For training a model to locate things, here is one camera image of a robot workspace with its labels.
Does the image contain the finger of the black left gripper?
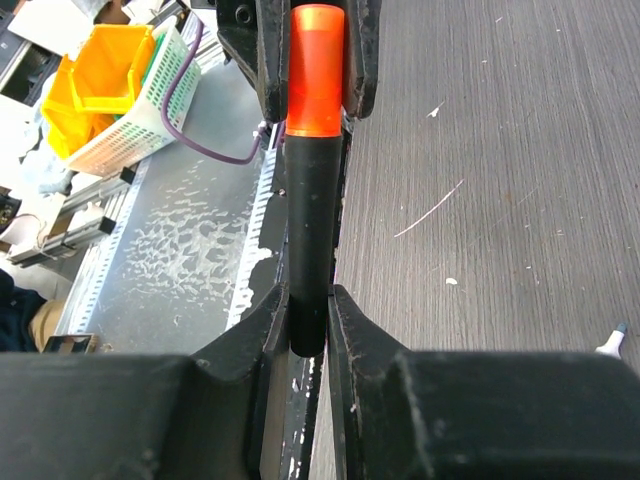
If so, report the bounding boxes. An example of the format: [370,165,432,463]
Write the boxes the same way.
[342,0,382,119]
[216,0,290,123]

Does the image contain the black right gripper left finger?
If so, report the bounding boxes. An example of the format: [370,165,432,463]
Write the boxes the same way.
[1,284,289,479]

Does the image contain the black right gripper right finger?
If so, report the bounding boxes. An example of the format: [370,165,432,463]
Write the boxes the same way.
[328,285,639,479]

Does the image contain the orange capped black highlighter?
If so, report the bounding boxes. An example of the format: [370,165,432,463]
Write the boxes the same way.
[285,3,345,357]

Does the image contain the teal ended white marker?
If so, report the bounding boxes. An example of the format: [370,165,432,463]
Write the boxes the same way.
[595,323,627,359]

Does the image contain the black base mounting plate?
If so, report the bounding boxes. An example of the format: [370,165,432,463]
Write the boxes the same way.
[249,129,349,479]

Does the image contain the white perforated plastic basket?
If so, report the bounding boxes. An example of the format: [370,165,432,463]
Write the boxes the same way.
[65,16,201,176]

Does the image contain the yellow plastic bin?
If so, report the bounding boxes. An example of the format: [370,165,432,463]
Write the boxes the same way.
[41,24,156,159]

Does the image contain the white slotted cable duct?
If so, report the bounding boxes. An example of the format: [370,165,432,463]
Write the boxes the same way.
[57,122,278,352]

